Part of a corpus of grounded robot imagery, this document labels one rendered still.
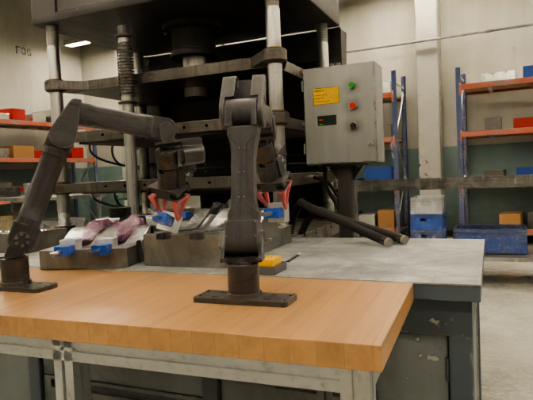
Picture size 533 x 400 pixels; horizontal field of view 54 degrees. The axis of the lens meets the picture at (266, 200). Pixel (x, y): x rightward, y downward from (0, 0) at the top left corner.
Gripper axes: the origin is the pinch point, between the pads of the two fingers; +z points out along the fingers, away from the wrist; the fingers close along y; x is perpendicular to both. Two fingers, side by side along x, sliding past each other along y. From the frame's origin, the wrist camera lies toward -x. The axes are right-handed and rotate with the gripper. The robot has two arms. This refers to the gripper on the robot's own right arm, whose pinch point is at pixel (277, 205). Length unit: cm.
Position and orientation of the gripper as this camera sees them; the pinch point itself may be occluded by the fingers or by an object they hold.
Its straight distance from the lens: 146.3
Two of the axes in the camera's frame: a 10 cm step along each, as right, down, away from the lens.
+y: -9.2, 0.3, 3.9
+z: 2.3, 8.5, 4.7
